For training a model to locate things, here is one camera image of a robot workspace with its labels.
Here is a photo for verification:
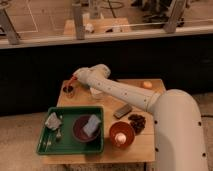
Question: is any blue sponge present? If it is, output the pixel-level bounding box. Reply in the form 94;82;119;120
83;115;101;137

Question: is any small orange fruit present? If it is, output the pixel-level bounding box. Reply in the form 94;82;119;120
142;81;153;89

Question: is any metal cup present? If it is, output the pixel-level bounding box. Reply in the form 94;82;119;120
63;86;74;98

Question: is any wooden board behind glass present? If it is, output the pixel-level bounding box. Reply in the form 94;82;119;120
63;18;131;36

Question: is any orange bowl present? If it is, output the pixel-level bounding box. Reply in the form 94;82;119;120
109;121;135;148

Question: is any dark grape bunch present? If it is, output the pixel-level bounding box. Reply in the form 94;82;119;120
128;114;146;134

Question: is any grey rectangular block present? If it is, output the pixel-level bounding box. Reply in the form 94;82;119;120
114;104;132;119

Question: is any white egg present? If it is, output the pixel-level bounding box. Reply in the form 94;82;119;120
115;133;126;144

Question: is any dark red bowl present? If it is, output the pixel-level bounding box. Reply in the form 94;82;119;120
72;115;101;143

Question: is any wooden table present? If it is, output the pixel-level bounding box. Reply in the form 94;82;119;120
42;78;167;165

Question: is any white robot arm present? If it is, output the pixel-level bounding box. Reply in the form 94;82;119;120
73;64;209;171

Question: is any green plastic tray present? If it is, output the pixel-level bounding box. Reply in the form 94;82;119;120
37;106;104;155

